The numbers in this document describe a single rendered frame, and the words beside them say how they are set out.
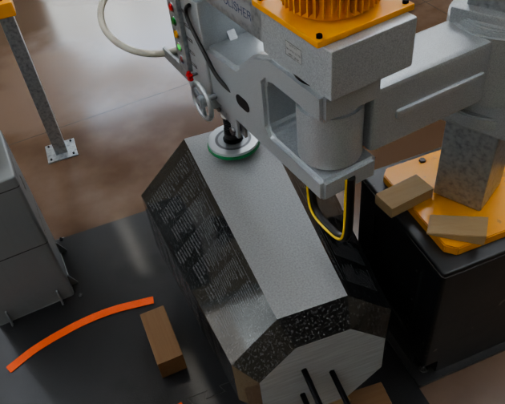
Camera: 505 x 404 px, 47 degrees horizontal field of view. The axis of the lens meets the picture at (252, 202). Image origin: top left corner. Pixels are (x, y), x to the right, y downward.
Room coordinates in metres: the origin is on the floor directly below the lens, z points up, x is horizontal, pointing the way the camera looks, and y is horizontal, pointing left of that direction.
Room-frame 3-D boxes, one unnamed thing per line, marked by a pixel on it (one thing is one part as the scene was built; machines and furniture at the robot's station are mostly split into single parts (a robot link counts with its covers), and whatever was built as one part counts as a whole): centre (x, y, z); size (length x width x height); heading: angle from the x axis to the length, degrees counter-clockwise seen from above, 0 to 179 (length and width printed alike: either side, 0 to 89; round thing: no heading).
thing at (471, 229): (1.38, -0.73, 0.80); 0.20 x 0.10 x 0.05; 65
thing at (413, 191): (1.57, -0.58, 0.81); 0.20 x 0.10 x 0.05; 114
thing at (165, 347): (1.54, 0.50, 0.07); 0.30 x 0.12 x 0.12; 18
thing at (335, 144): (1.32, -0.25, 1.38); 0.19 x 0.19 x 0.20
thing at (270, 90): (1.56, -0.12, 1.34); 0.74 x 0.23 x 0.49; 26
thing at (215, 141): (1.91, 0.05, 0.91); 0.21 x 0.21 x 0.01
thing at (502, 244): (1.59, -0.84, 0.37); 0.66 x 0.66 x 0.74; 16
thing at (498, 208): (1.59, -0.84, 0.76); 0.49 x 0.49 x 0.05; 16
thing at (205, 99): (1.75, 0.10, 1.23); 0.15 x 0.10 x 0.15; 26
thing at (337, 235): (1.32, -0.24, 1.09); 0.23 x 0.03 x 0.32; 26
